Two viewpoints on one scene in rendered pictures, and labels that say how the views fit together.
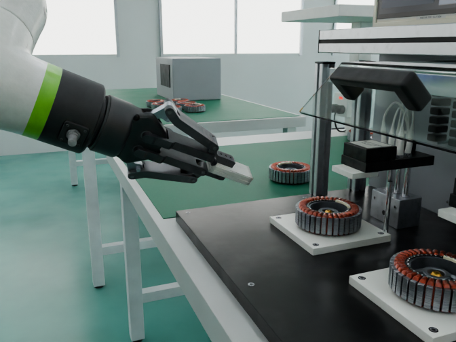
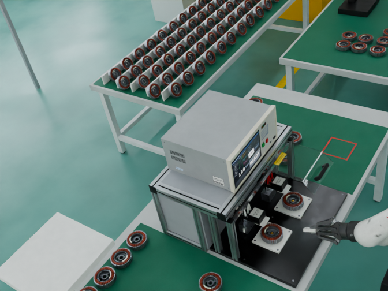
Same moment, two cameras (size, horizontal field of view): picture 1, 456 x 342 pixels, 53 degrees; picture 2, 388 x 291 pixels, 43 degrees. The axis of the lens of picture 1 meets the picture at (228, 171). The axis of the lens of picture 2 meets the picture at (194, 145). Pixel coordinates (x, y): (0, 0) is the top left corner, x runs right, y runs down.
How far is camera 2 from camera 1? 2.62 m
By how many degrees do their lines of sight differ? 100
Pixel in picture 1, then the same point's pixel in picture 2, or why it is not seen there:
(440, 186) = not seen: hidden behind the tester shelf
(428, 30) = (257, 174)
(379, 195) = (249, 225)
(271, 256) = (302, 239)
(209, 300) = (328, 243)
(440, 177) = not seen: hidden behind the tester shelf
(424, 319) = (306, 201)
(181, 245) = (310, 271)
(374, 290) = (302, 211)
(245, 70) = not seen: outside the picture
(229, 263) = (314, 245)
